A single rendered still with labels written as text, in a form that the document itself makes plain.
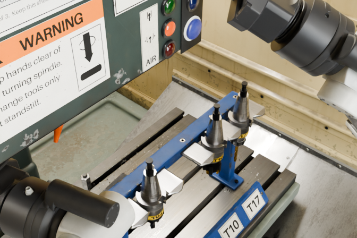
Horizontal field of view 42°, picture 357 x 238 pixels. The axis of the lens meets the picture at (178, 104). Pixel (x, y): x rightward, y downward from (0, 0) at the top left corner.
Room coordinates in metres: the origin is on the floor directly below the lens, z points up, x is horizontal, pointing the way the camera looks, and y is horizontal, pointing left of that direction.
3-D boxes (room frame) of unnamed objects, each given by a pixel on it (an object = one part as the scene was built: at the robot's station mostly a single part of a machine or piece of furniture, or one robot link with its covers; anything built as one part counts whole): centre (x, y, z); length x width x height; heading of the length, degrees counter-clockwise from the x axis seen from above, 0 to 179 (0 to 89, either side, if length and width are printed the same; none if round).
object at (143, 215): (0.58, 0.09, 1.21); 0.07 x 0.05 x 0.01; 50
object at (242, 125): (0.87, -0.16, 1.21); 0.06 x 0.06 x 0.03
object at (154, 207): (0.62, 0.06, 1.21); 0.06 x 0.06 x 0.03
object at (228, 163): (0.95, -0.15, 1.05); 0.10 x 0.05 x 0.30; 50
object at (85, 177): (0.84, 0.25, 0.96); 0.03 x 0.03 x 0.13
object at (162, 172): (0.66, 0.02, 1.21); 0.07 x 0.05 x 0.01; 50
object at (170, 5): (0.52, 0.01, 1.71); 0.02 x 0.01 x 0.02; 140
